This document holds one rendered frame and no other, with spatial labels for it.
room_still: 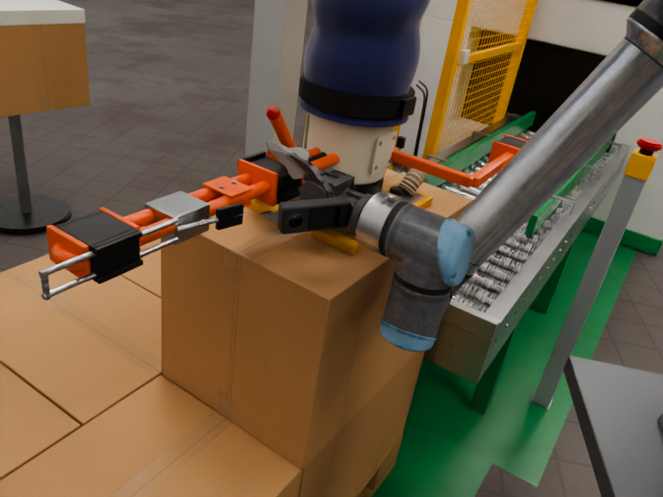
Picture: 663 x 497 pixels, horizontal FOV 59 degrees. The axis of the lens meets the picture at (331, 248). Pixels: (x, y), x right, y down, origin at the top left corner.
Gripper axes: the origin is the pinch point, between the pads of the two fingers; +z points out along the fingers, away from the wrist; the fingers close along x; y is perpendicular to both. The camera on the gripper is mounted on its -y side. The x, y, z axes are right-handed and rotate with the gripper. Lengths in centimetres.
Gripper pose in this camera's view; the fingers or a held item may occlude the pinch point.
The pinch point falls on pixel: (261, 180)
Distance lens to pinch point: 100.7
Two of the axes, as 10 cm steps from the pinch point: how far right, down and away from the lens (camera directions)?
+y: 5.5, -3.4, 7.6
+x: 1.4, -8.6, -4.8
